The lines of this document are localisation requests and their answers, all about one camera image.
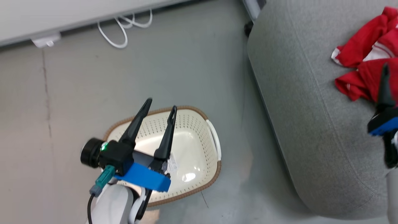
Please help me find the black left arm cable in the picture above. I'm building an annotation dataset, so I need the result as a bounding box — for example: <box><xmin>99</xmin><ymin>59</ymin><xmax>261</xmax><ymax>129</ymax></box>
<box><xmin>87</xmin><ymin>193</ymin><xmax>95</xmax><ymax>224</ymax></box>

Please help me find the teal cable connector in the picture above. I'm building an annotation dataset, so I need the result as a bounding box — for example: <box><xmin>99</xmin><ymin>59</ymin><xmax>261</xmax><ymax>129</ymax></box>
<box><xmin>90</xmin><ymin>165</ymin><xmax>116</xmax><ymax>197</ymax></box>

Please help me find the blue camera bracket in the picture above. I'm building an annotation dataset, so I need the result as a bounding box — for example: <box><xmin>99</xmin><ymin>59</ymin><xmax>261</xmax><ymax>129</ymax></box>
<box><xmin>368</xmin><ymin>117</ymin><xmax>398</xmax><ymax>137</ymax></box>
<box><xmin>114</xmin><ymin>162</ymin><xmax>171</xmax><ymax>192</ymax></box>

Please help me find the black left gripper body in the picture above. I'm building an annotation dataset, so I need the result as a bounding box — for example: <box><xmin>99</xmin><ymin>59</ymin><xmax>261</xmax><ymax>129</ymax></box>
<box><xmin>99</xmin><ymin>140</ymin><xmax>171</xmax><ymax>179</ymax></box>

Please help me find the red and white garment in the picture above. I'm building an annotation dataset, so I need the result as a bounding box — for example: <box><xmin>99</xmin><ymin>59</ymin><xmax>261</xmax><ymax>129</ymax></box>
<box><xmin>331</xmin><ymin>6</ymin><xmax>398</xmax><ymax>103</ymax></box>

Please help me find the white looped floor cable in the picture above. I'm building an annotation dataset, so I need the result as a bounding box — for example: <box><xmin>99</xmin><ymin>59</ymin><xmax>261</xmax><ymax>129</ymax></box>
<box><xmin>97</xmin><ymin>9</ymin><xmax>153</xmax><ymax>49</ymax></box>

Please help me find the white partition panel grey frame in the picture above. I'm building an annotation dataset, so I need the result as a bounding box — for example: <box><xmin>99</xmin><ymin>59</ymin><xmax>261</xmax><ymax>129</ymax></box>
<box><xmin>0</xmin><ymin>0</ymin><xmax>266</xmax><ymax>48</ymax></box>

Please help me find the grey fabric sofa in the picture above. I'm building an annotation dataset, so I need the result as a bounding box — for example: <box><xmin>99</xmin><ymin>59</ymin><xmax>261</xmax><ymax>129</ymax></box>
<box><xmin>247</xmin><ymin>0</ymin><xmax>398</xmax><ymax>220</ymax></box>

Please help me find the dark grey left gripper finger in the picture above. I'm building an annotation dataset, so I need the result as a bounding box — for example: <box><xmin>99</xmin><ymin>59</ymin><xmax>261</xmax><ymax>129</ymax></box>
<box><xmin>118</xmin><ymin>98</ymin><xmax>153</xmax><ymax>149</ymax></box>
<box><xmin>154</xmin><ymin>106</ymin><xmax>178</xmax><ymax>161</ymax></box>

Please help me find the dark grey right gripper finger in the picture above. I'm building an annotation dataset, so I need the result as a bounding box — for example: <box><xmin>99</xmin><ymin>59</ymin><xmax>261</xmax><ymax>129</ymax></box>
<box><xmin>376</xmin><ymin>64</ymin><xmax>395</xmax><ymax>110</ymax></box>

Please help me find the blue left camera bracket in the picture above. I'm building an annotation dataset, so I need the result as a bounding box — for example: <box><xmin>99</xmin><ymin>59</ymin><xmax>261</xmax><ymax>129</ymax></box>
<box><xmin>114</xmin><ymin>162</ymin><xmax>171</xmax><ymax>192</ymax></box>

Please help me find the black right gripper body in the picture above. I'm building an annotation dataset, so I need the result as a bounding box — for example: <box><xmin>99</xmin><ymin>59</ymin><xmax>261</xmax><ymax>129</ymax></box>
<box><xmin>367</xmin><ymin>104</ymin><xmax>398</xmax><ymax>130</ymax></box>

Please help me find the cream perforated laundry basket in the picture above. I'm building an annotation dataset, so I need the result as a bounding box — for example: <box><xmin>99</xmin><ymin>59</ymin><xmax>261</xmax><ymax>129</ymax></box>
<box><xmin>102</xmin><ymin>105</ymin><xmax>222</xmax><ymax>208</ymax></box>

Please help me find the blue right camera bracket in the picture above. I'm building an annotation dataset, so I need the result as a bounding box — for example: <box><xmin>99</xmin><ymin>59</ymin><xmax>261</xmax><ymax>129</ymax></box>
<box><xmin>368</xmin><ymin>117</ymin><xmax>398</xmax><ymax>137</ymax></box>

